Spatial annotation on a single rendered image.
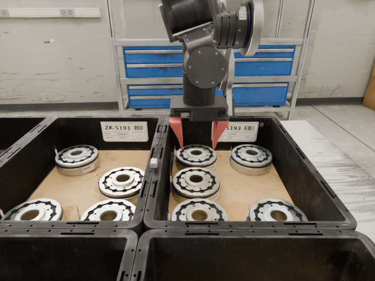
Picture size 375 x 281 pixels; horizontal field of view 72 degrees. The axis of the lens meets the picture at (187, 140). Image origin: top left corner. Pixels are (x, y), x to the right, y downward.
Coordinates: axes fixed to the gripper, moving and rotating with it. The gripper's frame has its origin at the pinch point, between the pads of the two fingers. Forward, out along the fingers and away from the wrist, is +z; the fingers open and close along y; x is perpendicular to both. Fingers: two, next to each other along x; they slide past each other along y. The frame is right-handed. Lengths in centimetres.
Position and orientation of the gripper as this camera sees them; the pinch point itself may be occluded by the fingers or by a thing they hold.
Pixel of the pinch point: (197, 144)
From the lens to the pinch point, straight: 51.8
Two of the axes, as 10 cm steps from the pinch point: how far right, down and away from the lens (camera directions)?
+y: 10.0, -0.1, 0.1
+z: 0.1, 8.8, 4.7
